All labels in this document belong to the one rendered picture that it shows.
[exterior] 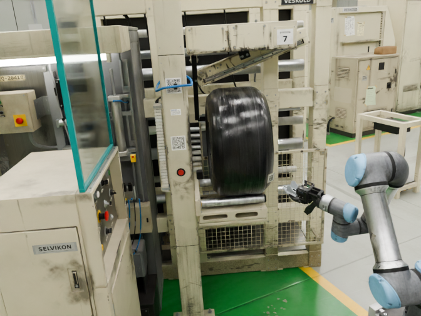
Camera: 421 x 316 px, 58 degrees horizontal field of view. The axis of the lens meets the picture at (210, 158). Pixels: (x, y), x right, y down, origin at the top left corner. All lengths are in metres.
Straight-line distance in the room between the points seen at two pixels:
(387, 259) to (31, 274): 1.23
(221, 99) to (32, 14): 9.12
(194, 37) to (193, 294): 1.46
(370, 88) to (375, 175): 5.13
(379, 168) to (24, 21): 9.93
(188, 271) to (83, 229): 1.01
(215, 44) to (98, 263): 1.28
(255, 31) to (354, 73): 4.27
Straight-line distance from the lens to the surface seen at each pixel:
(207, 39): 2.14
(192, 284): 2.34
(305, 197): 1.78
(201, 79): 2.29
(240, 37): 2.16
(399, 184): 1.60
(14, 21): 10.75
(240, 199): 2.00
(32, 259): 1.50
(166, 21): 1.88
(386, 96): 6.86
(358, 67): 6.32
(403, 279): 1.47
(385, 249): 1.46
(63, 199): 1.36
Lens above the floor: 1.75
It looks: 18 degrees down
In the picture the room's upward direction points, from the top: 3 degrees counter-clockwise
